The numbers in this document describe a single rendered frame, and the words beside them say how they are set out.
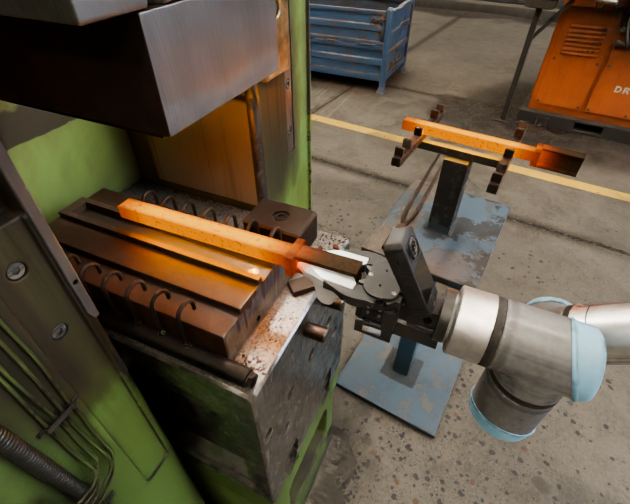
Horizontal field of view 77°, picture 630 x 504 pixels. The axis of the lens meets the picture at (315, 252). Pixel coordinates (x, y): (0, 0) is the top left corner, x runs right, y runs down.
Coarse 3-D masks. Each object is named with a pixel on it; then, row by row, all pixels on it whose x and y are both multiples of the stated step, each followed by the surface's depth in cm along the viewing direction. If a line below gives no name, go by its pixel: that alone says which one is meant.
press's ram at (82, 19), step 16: (0, 0) 26; (16, 0) 25; (32, 0) 25; (48, 0) 24; (64, 0) 24; (80, 0) 24; (96, 0) 25; (112, 0) 26; (128, 0) 27; (144, 0) 28; (160, 0) 30; (16, 16) 26; (32, 16) 26; (48, 16) 25; (64, 16) 24; (80, 16) 24; (96, 16) 25; (112, 16) 26
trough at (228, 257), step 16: (80, 208) 73; (96, 208) 74; (112, 224) 71; (128, 224) 71; (144, 224) 70; (160, 240) 68; (176, 240) 68; (192, 240) 67; (208, 256) 65; (224, 256) 65; (240, 256) 64
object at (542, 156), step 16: (432, 128) 94; (448, 128) 94; (464, 144) 92; (480, 144) 90; (496, 144) 88; (512, 144) 88; (544, 144) 85; (528, 160) 87; (544, 160) 86; (560, 160) 84; (576, 160) 82
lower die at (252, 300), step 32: (96, 192) 78; (64, 224) 71; (96, 224) 69; (96, 256) 64; (128, 256) 64; (160, 256) 64; (192, 256) 63; (96, 288) 61; (160, 288) 60; (192, 288) 59; (224, 288) 59; (256, 288) 59; (160, 320) 59; (192, 320) 56; (224, 320) 56; (256, 320) 62; (224, 352) 56
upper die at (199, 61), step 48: (192, 0) 32; (240, 0) 38; (0, 48) 36; (48, 48) 34; (96, 48) 31; (144, 48) 30; (192, 48) 34; (240, 48) 40; (0, 96) 41; (48, 96) 38; (96, 96) 35; (144, 96) 32; (192, 96) 35
